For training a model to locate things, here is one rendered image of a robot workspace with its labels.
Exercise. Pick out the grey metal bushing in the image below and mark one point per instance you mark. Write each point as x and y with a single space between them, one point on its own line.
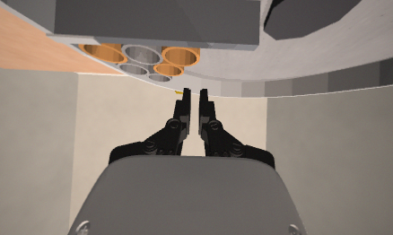
154 76
143 54
132 67

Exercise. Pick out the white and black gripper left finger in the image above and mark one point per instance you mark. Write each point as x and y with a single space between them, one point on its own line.
167 141

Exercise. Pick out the bronze bushing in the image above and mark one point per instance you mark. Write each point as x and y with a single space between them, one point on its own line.
109 53
181 57
166 68

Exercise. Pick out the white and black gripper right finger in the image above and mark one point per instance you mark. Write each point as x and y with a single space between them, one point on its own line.
218 142

